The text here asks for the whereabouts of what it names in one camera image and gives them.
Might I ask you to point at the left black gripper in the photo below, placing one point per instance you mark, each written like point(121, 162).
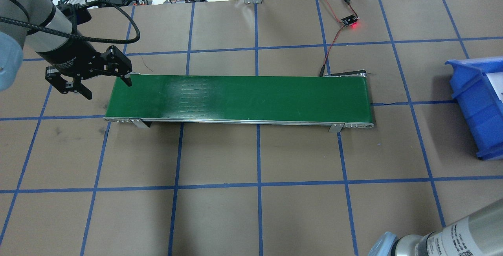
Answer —
point(68, 58)

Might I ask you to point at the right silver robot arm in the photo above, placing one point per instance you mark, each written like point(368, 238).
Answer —
point(478, 234)

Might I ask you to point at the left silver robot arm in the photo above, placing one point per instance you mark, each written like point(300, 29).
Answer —
point(54, 36)

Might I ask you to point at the green conveyor belt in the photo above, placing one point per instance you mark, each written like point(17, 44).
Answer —
point(338, 102)

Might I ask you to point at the small controller circuit board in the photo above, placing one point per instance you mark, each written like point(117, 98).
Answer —
point(349, 20)

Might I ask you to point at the blue plastic bin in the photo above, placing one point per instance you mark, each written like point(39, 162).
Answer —
point(477, 88)

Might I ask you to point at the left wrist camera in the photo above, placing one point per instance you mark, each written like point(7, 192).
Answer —
point(77, 14)

